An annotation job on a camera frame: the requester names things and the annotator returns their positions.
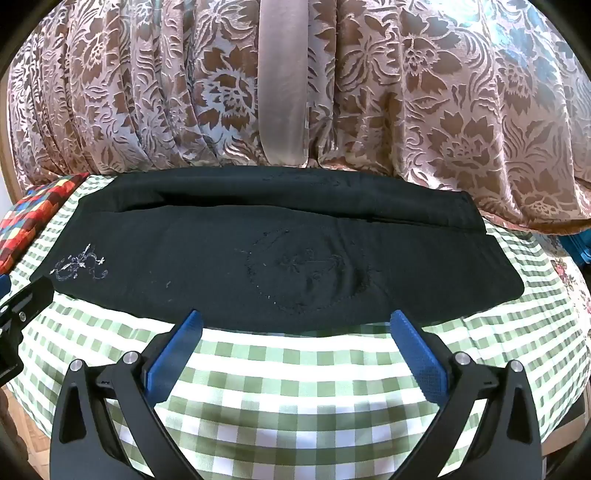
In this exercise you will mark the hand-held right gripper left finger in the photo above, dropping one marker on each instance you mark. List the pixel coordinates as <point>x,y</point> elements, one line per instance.
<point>173,355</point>

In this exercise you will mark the colourful patchwork pillow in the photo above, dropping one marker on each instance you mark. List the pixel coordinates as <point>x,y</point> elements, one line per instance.
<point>32,217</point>

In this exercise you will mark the blue cloth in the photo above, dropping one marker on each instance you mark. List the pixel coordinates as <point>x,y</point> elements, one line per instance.
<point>579,247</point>

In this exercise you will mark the brown floral curtain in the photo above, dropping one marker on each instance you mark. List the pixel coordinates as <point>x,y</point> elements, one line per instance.
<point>415,115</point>

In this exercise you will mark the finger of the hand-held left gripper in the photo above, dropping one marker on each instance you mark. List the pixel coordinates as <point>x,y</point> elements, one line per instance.
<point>32,295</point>

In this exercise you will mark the beige curtain band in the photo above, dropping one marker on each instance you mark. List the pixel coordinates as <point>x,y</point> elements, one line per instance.
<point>281,92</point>

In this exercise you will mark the floral printed cloth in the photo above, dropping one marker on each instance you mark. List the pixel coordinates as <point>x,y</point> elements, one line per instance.
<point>577,281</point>

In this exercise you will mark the black pants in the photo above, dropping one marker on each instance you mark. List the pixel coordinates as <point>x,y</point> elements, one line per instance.
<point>207,258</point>

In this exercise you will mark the green checked bedsheet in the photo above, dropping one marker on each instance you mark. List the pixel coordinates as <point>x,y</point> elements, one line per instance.
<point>286,392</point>

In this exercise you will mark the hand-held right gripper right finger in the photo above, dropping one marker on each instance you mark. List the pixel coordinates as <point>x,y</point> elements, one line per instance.
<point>422,355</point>

